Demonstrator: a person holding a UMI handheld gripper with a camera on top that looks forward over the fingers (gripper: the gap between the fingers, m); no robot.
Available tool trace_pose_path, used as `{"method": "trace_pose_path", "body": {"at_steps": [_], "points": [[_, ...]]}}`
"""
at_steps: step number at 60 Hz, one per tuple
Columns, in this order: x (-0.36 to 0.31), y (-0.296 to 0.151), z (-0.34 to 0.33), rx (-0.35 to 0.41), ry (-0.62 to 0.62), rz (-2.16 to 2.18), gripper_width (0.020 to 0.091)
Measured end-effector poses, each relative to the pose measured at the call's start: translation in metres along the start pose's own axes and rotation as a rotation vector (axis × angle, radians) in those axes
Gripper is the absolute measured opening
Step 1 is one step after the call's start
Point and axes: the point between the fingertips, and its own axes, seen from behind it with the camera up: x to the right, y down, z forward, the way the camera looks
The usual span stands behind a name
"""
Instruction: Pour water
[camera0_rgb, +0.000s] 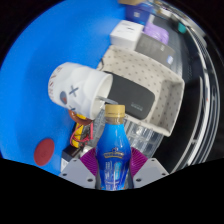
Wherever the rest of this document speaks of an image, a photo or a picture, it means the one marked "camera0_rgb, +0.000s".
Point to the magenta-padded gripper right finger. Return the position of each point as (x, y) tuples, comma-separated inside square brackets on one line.
[(150, 171)]

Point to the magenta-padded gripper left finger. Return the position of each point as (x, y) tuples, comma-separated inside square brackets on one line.
[(75, 171)]

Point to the blue drink bottle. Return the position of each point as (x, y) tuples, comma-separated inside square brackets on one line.
[(113, 160)]

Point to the black box with white label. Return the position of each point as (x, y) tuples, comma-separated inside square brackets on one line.
[(69, 156)]

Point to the flat round red coaster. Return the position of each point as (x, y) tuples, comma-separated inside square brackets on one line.
[(44, 152)]

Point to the yellow multimeter with red leads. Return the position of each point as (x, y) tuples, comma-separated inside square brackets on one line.
[(79, 133)]

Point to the black overhead bench shelf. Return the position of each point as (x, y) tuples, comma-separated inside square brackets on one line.
[(180, 126)]

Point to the metal spoon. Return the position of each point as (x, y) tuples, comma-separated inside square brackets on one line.
[(106, 100)]

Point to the black rectangular device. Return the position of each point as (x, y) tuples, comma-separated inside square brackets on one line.
[(130, 95)]

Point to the white mug with face print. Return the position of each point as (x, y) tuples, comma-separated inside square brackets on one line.
[(76, 86)]

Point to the white dotted tray box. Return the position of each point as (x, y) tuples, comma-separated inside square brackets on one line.
[(146, 71)]

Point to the dark grey upright box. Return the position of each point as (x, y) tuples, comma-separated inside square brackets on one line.
[(155, 50)]

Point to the purple plastic bag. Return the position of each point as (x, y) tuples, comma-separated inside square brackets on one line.
[(156, 33)]

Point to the small teal object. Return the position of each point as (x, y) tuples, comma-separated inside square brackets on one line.
[(182, 27)]

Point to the blue box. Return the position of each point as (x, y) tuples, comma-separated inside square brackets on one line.
[(138, 14)]

